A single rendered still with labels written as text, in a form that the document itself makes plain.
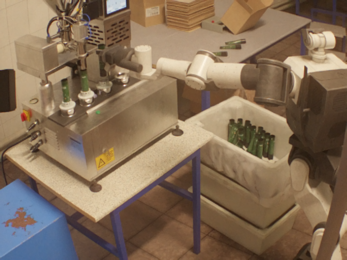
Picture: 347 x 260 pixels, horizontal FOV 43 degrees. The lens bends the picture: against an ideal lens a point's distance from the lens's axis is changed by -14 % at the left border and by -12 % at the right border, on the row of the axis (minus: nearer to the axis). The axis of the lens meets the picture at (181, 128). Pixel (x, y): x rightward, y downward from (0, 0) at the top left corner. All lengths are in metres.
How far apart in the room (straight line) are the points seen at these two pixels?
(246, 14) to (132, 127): 1.61
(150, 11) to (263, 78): 2.27
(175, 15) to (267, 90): 2.16
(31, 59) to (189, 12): 1.77
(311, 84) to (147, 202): 1.77
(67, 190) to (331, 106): 1.15
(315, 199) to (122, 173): 0.84
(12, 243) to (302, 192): 1.27
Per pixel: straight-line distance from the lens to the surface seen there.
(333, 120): 1.63
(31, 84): 3.74
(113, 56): 1.98
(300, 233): 2.91
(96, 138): 1.97
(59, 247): 2.27
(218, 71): 1.70
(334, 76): 1.63
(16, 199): 2.34
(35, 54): 2.03
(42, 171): 2.22
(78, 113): 2.03
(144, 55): 1.86
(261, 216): 2.53
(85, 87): 2.05
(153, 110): 2.18
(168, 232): 2.91
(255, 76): 1.61
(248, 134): 2.75
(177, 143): 2.29
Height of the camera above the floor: 2.01
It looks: 32 degrees down
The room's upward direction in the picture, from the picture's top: 2 degrees counter-clockwise
